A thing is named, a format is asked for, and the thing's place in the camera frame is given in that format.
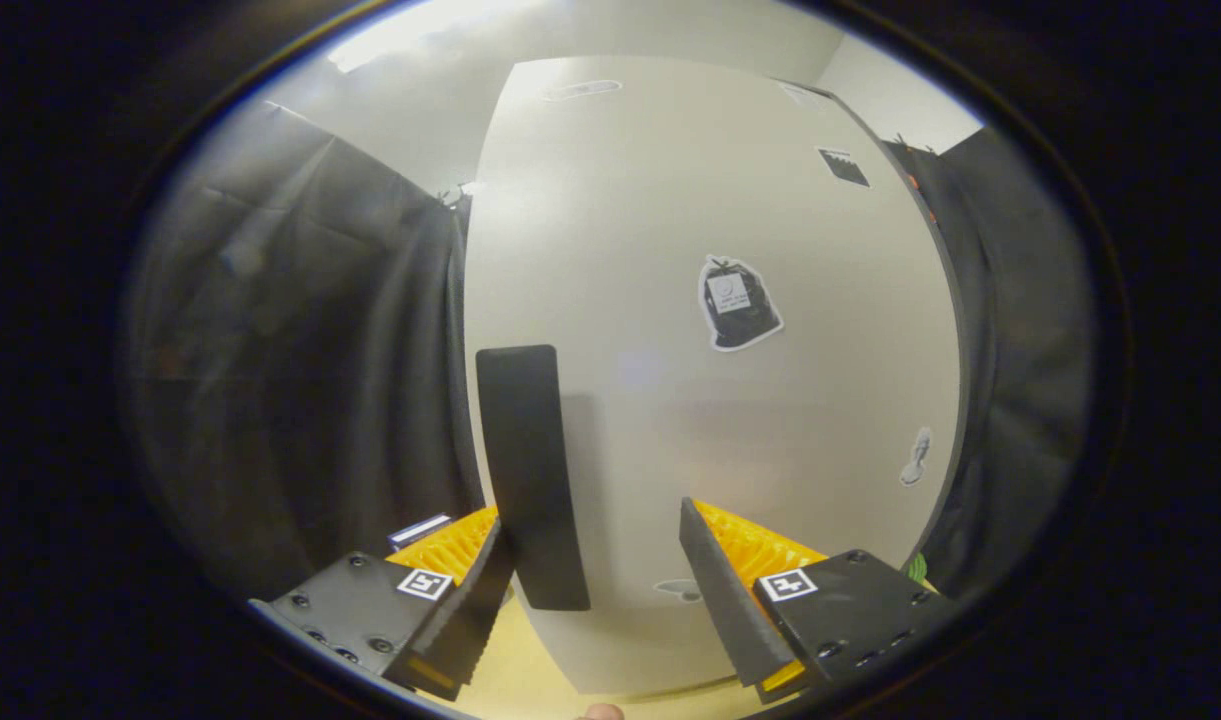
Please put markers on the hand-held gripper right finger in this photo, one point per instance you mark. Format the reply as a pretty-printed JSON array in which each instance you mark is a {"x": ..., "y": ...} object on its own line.
[{"x": 725, "y": 600}]

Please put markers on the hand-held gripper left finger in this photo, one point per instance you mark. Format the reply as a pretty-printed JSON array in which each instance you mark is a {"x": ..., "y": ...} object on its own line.
[{"x": 475, "y": 620}]

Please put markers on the white shoe cabinet door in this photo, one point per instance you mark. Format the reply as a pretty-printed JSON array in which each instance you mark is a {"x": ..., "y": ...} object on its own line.
[{"x": 620, "y": 250}]

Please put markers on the grey cover book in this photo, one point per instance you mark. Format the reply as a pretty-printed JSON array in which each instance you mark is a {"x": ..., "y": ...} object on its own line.
[{"x": 420, "y": 528}]

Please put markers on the pink and green object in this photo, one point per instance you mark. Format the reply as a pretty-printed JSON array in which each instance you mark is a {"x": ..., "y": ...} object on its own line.
[{"x": 917, "y": 570}]

